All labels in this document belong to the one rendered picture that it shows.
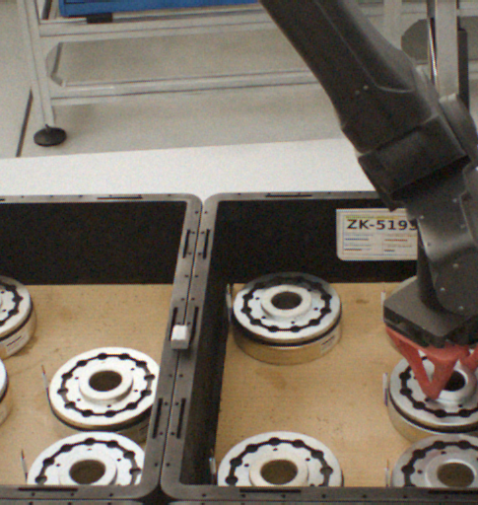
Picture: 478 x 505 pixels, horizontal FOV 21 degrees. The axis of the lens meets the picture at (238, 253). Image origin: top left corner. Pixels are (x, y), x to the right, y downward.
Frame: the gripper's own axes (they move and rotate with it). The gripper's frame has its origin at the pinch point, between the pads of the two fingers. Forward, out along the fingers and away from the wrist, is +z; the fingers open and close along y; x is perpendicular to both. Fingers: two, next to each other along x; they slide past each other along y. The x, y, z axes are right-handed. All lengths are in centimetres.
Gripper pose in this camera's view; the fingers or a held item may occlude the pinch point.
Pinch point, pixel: (449, 375)
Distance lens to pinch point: 113.9
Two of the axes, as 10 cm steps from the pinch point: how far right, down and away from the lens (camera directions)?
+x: -6.6, -4.0, 6.4
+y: 7.5, -4.3, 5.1
